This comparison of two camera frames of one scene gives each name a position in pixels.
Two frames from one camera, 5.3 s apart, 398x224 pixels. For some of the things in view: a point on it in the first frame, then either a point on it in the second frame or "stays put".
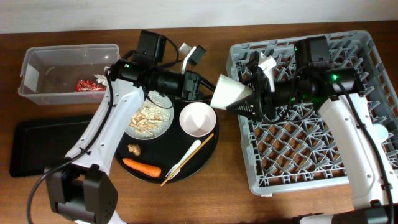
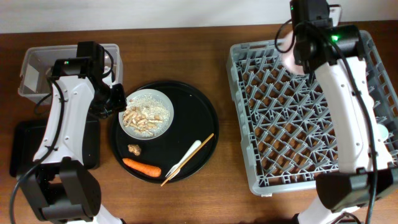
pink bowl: (198, 119) -> (284, 41)
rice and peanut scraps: (150, 119) stays put
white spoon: (196, 145) stays put
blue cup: (380, 132) stays put
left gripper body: (189, 84) -> (102, 106)
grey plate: (153, 119) stays put
